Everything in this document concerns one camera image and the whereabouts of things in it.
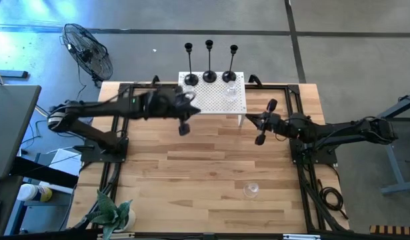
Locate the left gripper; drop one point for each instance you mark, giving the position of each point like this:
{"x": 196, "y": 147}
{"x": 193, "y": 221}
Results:
{"x": 164, "y": 105}

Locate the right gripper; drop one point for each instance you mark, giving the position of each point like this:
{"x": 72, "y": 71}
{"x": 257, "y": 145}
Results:
{"x": 273, "y": 123}

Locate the tall black candlestick holder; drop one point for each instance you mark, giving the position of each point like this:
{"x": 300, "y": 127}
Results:
{"x": 229, "y": 77}
{"x": 209, "y": 77}
{"x": 191, "y": 80}

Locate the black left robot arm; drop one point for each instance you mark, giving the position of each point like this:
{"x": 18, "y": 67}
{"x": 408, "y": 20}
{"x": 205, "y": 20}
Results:
{"x": 101, "y": 108}

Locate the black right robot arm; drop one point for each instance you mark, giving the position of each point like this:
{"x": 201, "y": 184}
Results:
{"x": 341, "y": 131}

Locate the white perforated shelf riser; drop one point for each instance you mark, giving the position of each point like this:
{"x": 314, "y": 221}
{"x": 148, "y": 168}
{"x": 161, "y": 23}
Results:
{"x": 218, "y": 103}

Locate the black floor fan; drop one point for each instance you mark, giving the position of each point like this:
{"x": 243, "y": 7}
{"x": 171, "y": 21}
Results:
{"x": 88, "y": 53}

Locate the white plant pot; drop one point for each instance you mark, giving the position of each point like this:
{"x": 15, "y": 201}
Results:
{"x": 129, "y": 220}

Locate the green leafy plant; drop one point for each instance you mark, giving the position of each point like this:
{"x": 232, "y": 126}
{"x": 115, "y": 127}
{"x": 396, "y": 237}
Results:
{"x": 108, "y": 208}

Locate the white paper sheet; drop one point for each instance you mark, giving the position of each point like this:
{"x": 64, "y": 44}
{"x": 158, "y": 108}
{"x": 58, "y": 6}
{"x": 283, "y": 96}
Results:
{"x": 66, "y": 161}

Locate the black desk board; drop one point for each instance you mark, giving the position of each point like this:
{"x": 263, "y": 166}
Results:
{"x": 41, "y": 171}

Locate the black and tan striped bar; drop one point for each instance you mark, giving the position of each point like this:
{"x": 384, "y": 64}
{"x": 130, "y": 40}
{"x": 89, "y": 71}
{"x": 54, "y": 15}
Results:
{"x": 391, "y": 230}

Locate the grey side table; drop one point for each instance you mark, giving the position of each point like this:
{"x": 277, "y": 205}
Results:
{"x": 11, "y": 126}

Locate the dark floor foot bar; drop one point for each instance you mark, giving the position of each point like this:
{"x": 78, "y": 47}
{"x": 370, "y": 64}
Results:
{"x": 11, "y": 74}

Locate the black frame clamp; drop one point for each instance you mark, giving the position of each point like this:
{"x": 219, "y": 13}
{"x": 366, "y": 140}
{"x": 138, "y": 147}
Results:
{"x": 155, "y": 80}
{"x": 255, "y": 79}

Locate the blue-grey table leg frame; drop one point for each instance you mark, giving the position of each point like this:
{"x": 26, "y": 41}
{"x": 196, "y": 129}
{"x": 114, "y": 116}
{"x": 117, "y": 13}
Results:
{"x": 393, "y": 166}

